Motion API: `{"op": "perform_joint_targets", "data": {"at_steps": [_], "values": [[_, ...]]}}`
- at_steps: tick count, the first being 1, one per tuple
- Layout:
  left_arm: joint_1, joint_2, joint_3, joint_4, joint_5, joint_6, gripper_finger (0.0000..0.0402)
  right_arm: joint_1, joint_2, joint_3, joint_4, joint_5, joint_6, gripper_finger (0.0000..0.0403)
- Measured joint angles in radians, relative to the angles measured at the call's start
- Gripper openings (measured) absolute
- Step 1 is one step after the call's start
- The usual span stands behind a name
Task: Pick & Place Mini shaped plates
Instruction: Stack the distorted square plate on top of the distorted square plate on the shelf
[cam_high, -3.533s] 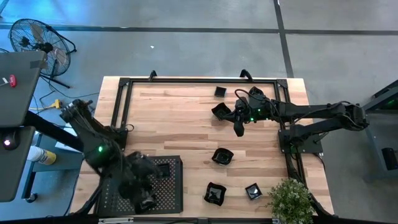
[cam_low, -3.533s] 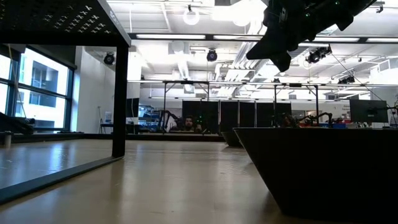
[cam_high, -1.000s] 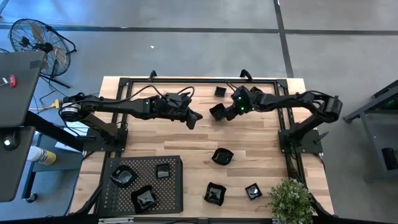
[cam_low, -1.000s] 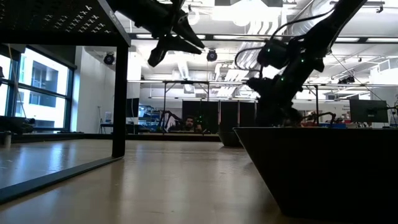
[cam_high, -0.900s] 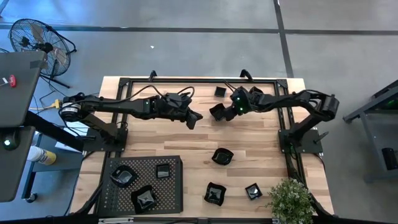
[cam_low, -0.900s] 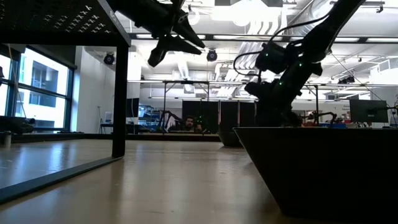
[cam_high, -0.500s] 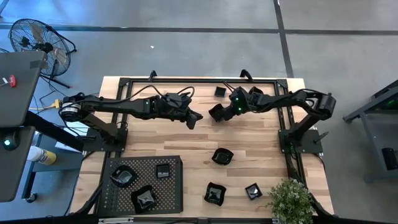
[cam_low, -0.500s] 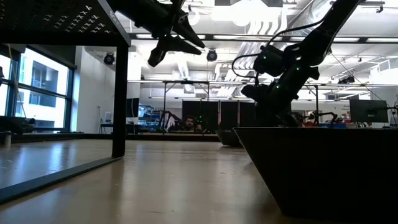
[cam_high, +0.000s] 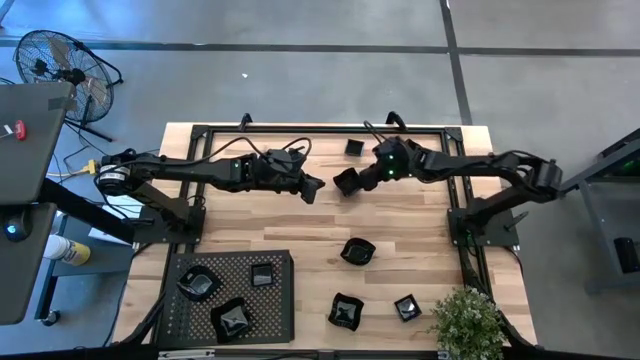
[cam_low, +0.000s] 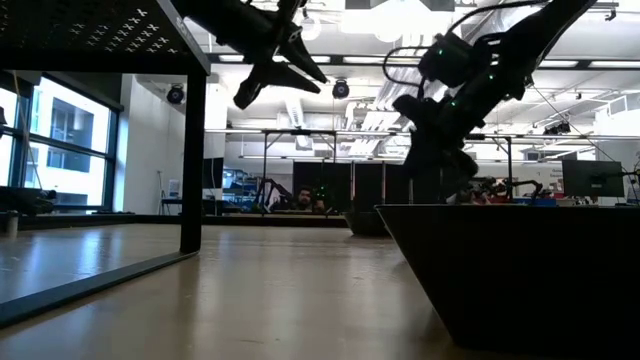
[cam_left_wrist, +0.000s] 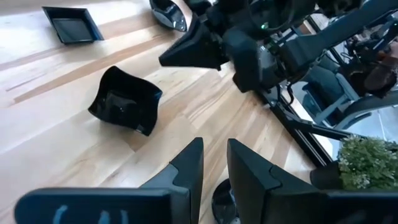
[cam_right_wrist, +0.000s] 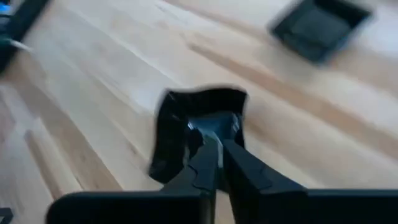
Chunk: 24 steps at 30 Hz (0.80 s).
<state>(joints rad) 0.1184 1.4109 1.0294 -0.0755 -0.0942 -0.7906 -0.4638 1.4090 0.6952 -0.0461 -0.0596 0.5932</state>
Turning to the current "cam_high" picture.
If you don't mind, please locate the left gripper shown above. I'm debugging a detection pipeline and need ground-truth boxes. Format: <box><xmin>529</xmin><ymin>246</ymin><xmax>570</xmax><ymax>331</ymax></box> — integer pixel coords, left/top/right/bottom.
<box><xmin>247</xmin><ymin>149</ymin><xmax>326</xmax><ymax>204</ymax></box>

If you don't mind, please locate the green potted plant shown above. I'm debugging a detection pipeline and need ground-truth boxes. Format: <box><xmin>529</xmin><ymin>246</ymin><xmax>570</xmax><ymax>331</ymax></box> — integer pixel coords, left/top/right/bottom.
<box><xmin>429</xmin><ymin>284</ymin><xmax>507</xmax><ymax>360</ymax></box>

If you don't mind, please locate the white yellow spray can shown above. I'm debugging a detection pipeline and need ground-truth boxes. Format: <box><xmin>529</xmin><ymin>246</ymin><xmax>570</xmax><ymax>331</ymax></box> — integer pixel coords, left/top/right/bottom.
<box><xmin>43</xmin><ymin>233</ymin><xmax>92</xmax><ymax>266</ymax></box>

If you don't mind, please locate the black floor fan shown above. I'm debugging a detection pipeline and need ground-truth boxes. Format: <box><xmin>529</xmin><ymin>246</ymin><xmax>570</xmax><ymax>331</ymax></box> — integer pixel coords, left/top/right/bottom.
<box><xmin>13</xmin><ymin>28</ymin><xmax>124</xmax><ymax>144</ymax></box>

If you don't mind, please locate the black rounded mini plate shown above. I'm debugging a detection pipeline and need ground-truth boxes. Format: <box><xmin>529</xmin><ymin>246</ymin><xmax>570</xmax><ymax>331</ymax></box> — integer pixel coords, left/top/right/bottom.
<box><xmin>176</xmin><ymin>264</ymin><xmax>223</xmax><ymax>303</ymax></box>
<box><xmin>339</xmin><ymin>237</ymin><xmax>377</xmax><ymax>267</ymax></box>

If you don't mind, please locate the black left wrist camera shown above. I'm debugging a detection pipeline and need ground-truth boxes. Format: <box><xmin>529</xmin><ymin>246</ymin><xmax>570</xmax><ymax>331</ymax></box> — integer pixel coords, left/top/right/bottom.
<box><xmin>267</xmin><ymin>147</ymin><xmax>304</xmax><ymax>174</ymax></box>

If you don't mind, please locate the grey desk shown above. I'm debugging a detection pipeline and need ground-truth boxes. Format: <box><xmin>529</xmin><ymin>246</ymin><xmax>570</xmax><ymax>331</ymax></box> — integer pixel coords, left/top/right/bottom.
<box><xmin>0</xmin><ymin>81</ymin><xmax>76</xmax><ymax>326</ymax></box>

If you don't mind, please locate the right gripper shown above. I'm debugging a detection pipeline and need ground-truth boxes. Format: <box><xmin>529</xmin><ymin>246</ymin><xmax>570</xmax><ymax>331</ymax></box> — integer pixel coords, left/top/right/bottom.
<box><xmin>360</xmin><ymin>137</ymin><xmax>414</xmax><ymax>193</ymax></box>

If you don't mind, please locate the black perforated metal rack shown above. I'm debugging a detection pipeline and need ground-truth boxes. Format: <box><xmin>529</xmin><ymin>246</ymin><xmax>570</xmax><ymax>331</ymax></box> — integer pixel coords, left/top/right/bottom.
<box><xmin>156</xmin><ymin>248</ymin><xmax>296</xmax><ymax>347</ymax></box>

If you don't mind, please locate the black computer mouse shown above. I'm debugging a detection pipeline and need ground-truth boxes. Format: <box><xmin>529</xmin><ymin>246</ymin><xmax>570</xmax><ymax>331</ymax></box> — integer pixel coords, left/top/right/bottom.
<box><xmin>2</xmin><ymin>208</ymin><xmax>32</xmax><ymax>245</ymax></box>

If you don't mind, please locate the grey equipment cart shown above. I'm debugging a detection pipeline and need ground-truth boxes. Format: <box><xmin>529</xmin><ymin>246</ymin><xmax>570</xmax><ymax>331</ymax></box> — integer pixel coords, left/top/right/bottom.
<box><xmin>559</xmin><ymin>127</ymin><xmax>640</xmax><ymax>291</ymax></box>

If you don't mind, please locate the grey wheeled stand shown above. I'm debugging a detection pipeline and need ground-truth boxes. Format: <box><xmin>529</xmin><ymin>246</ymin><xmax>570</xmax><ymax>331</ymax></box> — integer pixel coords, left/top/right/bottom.
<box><xmin>33</xmin><ymin>214</ymin><xmax>139</xmax><ymax>327</ymax></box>

